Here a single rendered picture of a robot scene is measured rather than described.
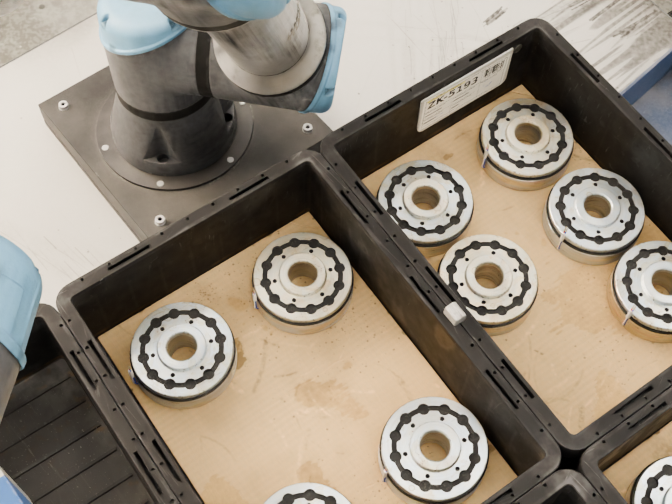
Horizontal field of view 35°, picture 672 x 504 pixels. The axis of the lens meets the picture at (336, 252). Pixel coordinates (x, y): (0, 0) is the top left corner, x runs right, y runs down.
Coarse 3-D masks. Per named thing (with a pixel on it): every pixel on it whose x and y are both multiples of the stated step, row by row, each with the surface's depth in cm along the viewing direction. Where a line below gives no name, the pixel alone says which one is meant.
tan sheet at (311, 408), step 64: (256, 256) 114; (128, 320) 110; (256, 320) 110; (384, 320) 111; (128, 384) 107; (256, 384) 107; (320, 384) 107; (384, 384) 107; (192, 448) 104; (256, 448) 104; (320, 448) 104
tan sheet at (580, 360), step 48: (528, 96) 124; (432, 144) 121; (528, 144) 121; (576, 144) 121; (480, 192) 118; (528, 192) 118; (528, 240) 115; (576, 288) 113; (528, 336) 110; (576, 336) 110; (624, 336) 110; (576, 384) 108; (624, 384) 108; (576, 432) 105
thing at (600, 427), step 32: (512, 32) 116; (544, 32) 116; (576, 64) 114; (416, 96) 112; (608, 96) 112; (352, 128) 110; (640, 128) 110; (352, 192) 106; (384, 224) 104; (416, 256) 103; (448, 288) 101; (512, 384) 97; (544, 416) 96; (608, 416) 96; (576, 448) 94
